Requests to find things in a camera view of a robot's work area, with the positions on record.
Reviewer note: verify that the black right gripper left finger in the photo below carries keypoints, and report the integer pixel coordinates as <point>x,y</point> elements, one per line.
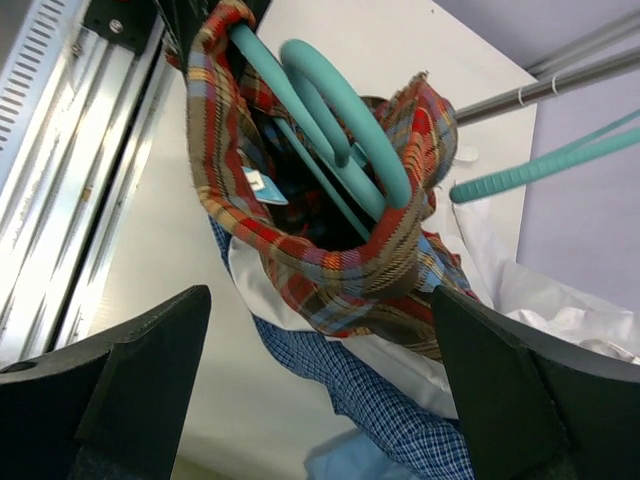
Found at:
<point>111,406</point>

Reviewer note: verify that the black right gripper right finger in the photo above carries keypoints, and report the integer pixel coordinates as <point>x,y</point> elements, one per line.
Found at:
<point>532,406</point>

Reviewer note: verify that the white shirt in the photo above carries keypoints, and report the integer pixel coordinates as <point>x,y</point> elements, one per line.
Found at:
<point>503,286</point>

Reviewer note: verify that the red brown plaid shirt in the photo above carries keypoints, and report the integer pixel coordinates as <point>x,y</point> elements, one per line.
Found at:
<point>259,178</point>

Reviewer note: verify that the teal hanger of grey shirt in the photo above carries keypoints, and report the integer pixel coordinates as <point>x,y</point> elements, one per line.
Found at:
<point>597,144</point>

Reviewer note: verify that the teal hanger of plaid shirt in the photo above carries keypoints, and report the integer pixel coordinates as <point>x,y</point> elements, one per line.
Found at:
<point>341,129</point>

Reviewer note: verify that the dark blue checked shirt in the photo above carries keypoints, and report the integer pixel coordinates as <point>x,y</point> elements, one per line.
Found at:
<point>399,401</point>

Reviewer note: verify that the light blue shirt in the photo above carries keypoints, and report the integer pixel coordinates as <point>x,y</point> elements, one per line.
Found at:
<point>351,458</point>

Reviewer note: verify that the metal clothes rack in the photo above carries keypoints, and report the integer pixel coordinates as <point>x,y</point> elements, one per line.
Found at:
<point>557,85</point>

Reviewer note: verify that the aluminium mounting rail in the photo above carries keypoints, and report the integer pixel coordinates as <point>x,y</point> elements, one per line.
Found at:
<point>74,174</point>

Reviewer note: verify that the white slotted cable duct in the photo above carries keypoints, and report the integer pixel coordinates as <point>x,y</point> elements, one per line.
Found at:
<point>46,30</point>

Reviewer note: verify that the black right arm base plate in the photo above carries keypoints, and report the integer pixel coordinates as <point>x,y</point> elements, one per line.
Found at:
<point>129,24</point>

